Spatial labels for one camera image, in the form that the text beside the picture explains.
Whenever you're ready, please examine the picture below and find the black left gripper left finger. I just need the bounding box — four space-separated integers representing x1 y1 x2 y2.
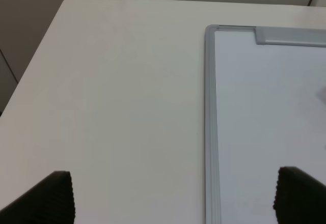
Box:
1 171 75 223

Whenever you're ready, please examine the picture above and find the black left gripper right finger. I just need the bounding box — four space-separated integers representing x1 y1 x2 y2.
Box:
273 166 325 223

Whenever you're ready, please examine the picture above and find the white board with aluminium frame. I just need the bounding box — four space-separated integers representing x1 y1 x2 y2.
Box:
204 25 325 223

